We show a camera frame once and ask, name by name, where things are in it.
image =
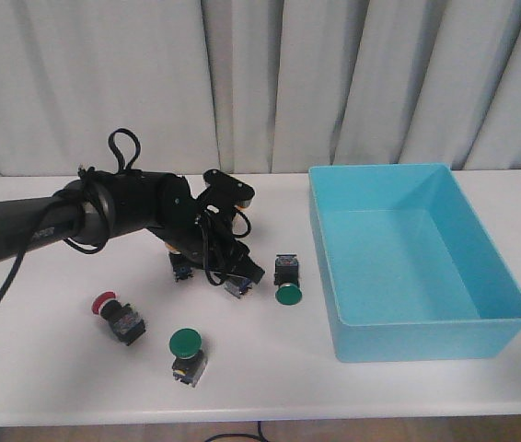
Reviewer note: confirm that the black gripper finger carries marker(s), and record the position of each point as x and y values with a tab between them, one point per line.
251	270

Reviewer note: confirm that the green push button upright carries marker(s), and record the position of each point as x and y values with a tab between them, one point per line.
190	359

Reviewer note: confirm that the green push button lying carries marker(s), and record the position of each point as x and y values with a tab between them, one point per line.
286	279

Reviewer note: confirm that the red push button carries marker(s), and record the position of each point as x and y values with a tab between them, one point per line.
124	321
237	286

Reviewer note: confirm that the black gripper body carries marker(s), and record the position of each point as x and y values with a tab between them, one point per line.
203	234

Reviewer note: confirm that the light blue plastic box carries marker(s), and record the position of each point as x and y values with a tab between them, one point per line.
408	271

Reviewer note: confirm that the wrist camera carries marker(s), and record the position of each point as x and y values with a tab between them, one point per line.
240	193

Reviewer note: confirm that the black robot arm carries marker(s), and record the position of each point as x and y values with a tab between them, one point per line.
101	206

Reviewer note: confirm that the white pleated curtain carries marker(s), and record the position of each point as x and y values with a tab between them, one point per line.
260	86

